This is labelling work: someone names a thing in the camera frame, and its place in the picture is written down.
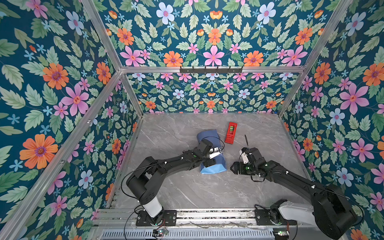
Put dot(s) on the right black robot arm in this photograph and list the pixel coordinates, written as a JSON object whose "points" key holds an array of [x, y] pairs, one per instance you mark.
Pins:
{"points": [[327, 207]]}

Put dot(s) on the red tape dispenser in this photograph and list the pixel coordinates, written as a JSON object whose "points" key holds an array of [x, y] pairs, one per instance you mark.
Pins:
{"points": [[230, 138]]}

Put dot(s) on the white ventilation grille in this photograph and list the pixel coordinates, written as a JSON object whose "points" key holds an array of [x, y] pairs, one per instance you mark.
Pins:
{"points": [[187, 234]]}

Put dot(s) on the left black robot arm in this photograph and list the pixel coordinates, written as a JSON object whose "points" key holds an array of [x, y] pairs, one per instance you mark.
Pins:
{"points": [[146, 181]]}

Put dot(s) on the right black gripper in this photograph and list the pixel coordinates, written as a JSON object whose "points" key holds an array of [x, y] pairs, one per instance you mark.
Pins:
{"points": [[240, 171]]}

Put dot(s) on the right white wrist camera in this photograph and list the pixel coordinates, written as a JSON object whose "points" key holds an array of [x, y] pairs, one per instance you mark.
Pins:
{"points": [[244, 157]]}

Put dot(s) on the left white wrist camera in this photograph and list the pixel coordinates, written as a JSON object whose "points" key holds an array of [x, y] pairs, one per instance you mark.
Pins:
{"points": [[215, 152]]}

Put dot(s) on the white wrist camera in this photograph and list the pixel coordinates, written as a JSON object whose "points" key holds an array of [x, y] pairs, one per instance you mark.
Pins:
{"points": [[244, 157], [215, 152]]}

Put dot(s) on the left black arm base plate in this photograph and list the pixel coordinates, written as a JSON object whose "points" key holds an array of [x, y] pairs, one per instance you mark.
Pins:
{"points": [[166, 218]]}

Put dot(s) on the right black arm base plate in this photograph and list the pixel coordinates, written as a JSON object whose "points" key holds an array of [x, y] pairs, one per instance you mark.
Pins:
{"points": [[264, 218]]}

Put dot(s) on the black hook rail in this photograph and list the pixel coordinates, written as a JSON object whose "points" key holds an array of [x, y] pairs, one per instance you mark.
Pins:
{"points": [[211, 70]]}

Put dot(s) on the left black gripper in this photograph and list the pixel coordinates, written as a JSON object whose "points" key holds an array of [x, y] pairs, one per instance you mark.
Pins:
{"points": [[210, 162]]}

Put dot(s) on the aluminium front mounting rail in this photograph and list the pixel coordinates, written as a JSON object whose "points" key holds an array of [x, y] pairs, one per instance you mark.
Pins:
{"points": [[219, 217]]}

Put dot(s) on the light blue wrapping paper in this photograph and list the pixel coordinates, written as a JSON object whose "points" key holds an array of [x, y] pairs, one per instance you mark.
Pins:
{"points": [[217, 163]]}

